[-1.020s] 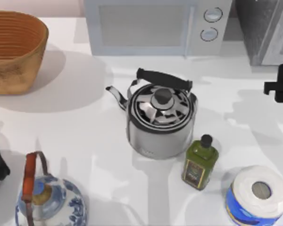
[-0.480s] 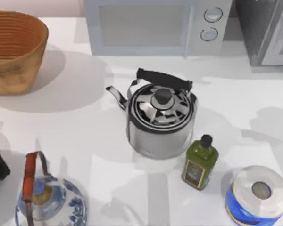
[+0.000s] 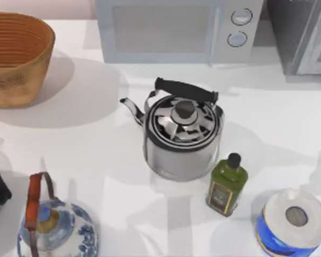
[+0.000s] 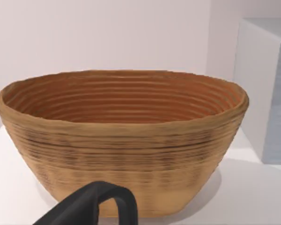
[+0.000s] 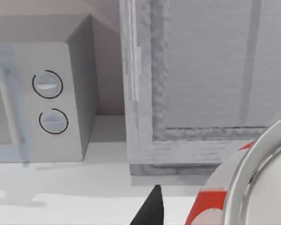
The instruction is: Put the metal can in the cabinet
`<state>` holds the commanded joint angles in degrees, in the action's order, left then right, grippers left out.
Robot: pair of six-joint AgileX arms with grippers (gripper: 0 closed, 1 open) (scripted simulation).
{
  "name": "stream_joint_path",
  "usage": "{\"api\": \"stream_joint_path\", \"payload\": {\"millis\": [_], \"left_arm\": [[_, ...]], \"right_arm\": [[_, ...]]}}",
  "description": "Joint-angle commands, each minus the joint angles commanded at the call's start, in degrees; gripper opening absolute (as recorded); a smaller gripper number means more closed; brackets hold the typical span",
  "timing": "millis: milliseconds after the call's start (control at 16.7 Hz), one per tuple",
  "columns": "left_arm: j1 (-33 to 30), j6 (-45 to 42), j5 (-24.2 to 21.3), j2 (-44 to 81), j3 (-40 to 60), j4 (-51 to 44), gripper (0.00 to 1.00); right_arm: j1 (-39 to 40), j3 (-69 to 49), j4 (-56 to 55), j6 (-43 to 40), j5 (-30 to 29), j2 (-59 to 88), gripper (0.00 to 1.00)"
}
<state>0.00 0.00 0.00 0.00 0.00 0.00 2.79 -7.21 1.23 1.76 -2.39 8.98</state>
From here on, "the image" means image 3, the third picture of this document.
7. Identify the shiny steel kettle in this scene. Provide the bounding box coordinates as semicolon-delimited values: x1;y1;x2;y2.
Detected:
119;77;226;183

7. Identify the green bottle with black cap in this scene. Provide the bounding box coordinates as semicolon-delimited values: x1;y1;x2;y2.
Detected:
205;153;249;216

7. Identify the pale microwave oven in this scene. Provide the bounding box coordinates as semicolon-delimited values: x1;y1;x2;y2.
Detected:
95;0;265;68

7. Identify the microwave oven knob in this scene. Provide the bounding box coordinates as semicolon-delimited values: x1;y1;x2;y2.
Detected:
231;7;254;26
226;31;248;48

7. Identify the blue and white porcelain teapot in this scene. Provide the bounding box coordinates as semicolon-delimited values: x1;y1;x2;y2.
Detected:
17;172;100;257

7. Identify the woven brown basket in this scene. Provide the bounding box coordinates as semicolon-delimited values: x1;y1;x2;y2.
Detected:
0;12;56;109

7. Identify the white paper roll blue wrapper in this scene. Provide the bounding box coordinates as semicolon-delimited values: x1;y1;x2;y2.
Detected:
255;187;321;257

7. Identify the grey cabinet with dark inside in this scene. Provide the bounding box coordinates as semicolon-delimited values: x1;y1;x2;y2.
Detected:
266;0;321;76

